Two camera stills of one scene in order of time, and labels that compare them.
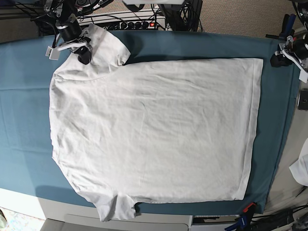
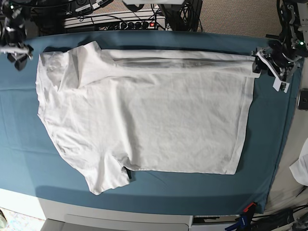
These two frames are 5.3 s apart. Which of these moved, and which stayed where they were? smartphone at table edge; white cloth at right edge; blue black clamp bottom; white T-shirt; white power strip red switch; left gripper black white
Moved: white T-shirt; left gripper black white
Stayed: blue black clamp bottom; smartphone at table edge; white power strip red switch; white cloth at right edge
